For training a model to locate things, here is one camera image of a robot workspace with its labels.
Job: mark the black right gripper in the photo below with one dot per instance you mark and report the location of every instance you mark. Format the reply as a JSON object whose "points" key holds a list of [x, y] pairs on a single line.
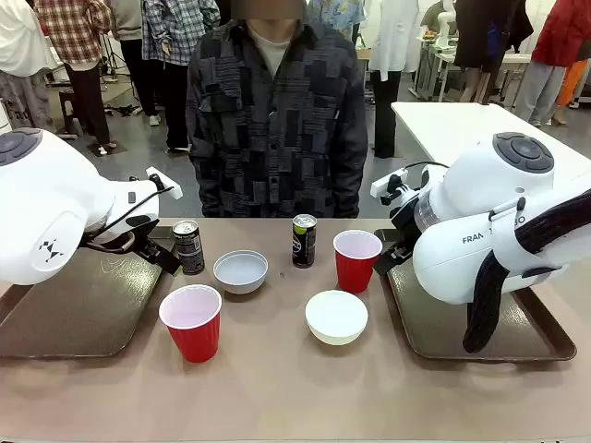
{"points": [[404, 228]]}

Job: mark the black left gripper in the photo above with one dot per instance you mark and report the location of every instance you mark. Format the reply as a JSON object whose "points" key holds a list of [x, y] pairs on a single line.
{"points": [[141, 242]]}

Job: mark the black can with white label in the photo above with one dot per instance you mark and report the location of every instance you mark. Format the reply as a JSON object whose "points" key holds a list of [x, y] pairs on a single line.
{"points": [[191, 249]]}

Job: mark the red plastic cup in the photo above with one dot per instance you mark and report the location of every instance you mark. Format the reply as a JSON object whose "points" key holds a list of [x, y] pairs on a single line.
{"points": [[354, 272], [194, 327]]}

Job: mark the white bowl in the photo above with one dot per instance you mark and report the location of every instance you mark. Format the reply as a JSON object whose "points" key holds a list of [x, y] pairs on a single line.
{"points": [[336, 318]]}

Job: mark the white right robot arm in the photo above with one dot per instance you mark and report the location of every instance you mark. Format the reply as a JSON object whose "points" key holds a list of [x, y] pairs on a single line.
{"points": [[461, 258]]}

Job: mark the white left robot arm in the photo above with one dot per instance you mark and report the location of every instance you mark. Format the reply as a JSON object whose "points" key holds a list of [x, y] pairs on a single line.
{"points": [[46, 207]]}

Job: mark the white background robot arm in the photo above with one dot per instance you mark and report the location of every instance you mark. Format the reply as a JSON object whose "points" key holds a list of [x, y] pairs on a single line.
{"points": [[444, 23]]}

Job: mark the grey-white bowl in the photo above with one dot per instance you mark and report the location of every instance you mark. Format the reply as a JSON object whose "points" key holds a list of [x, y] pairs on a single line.
{"points": [[240, 277]]}

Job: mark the brown plastic serving tray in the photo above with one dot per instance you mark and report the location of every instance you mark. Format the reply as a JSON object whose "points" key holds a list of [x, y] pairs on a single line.
{"points": [[92, 314], [438, 332]]}

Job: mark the black can with green top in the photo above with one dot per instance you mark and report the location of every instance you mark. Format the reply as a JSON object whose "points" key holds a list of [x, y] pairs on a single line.
{"points": [[304, 244]]}

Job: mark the white folding table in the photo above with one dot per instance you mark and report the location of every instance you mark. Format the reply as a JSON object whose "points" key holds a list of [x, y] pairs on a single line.
{"points": [[438, 124]]}

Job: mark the person in dark patchwork shirt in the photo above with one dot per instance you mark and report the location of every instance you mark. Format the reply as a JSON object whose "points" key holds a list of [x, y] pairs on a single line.
{"points": [[277, 138]]}

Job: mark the dark stool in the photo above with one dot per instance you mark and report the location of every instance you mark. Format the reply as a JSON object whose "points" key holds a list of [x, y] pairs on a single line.
{"points": [[69, 101]]}

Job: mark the background workbench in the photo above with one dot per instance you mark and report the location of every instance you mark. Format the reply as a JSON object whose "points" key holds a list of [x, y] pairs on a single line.
{"points": [[436, 60]]}

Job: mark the person in white coat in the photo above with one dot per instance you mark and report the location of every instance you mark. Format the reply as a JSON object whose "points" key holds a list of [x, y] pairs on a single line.
{"points": [[392, 37]]}

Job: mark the person in black coat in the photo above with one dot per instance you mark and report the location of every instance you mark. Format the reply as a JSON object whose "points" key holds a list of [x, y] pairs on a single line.
{"points": [[475, 41]]}

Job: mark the person in blue plaid shirt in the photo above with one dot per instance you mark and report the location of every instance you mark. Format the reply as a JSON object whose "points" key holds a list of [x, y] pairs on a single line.
{"points": [[171, 27]]}

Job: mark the person in grey top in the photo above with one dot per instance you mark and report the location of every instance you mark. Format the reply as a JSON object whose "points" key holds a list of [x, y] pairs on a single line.
{"points": [[127, 18]]}

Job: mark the person in blue floral shirt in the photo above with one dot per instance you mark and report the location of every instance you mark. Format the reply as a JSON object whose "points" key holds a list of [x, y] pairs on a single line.
{"points": [[337, 14]]}

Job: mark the person in red plaid shirt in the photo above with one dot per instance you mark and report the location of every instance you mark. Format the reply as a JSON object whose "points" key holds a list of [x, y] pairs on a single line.
{"points": [[74, 27]]}

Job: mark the person in orange trousers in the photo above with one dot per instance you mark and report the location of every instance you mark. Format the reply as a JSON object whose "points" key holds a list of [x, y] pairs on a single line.
{"points": [[572, 83]]}

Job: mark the person in white top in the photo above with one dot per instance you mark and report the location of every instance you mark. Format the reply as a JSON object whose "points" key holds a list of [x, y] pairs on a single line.
{"points": [[18, 41]]}

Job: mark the person in red jacket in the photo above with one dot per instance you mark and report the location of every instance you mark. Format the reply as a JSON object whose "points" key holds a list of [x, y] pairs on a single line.
{"points": [[563, 32]]}

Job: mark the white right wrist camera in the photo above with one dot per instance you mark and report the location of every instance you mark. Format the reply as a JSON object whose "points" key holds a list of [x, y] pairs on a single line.
{"points": [[383, 184]]}

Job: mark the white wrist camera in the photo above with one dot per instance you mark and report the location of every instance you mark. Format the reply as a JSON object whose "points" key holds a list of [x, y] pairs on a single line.
{"points": [[383, 184], [162, 183]]}

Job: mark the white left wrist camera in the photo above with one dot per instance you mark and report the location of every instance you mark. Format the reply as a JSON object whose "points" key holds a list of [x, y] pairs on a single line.
{"points": [[162, 183]]}

